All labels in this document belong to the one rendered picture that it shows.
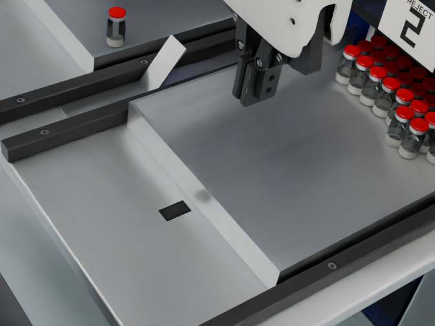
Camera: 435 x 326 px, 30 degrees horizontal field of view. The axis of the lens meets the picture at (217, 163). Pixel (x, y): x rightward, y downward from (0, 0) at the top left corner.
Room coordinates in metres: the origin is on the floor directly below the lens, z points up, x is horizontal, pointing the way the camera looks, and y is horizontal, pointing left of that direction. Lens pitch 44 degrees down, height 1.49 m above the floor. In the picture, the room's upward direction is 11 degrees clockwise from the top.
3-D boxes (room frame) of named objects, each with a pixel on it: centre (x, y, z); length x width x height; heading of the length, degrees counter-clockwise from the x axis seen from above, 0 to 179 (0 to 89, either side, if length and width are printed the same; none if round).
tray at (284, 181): (0.68, -0.11, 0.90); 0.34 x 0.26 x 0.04; 134
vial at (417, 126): (0.70, -0.21, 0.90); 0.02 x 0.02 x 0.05
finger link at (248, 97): (0.48, -0.03, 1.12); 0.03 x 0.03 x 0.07; 43
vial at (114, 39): (0.79, 0.15, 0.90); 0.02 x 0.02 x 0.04
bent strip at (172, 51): (0.70, 0.12, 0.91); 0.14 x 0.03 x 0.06; 134
